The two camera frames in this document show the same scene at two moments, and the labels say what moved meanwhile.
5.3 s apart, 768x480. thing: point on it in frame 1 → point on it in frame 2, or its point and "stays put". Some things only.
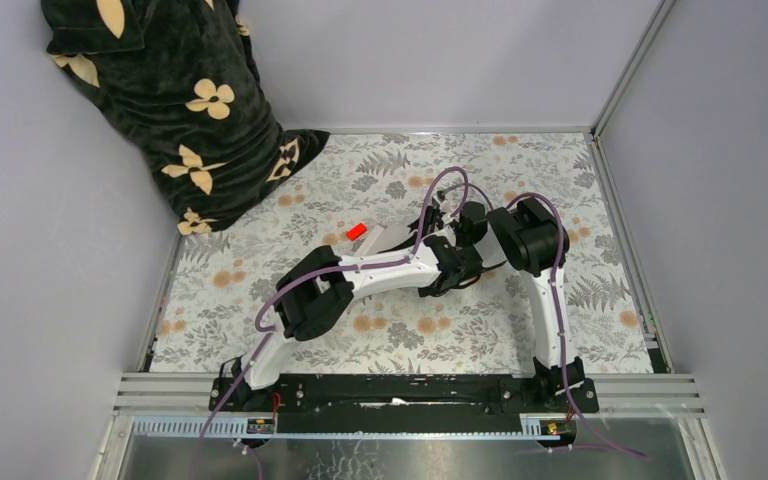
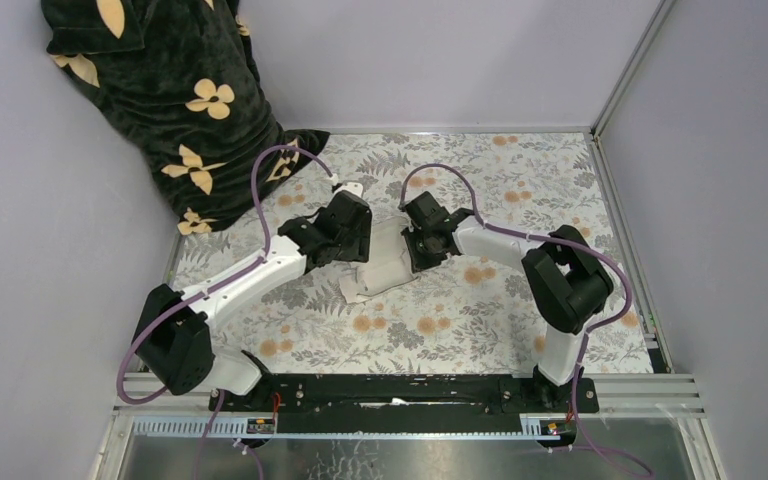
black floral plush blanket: [187, 76] stays put
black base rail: [398, 394] stays put
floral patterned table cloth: [225, 279] stays put
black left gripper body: [434, 293] → [354, 246]
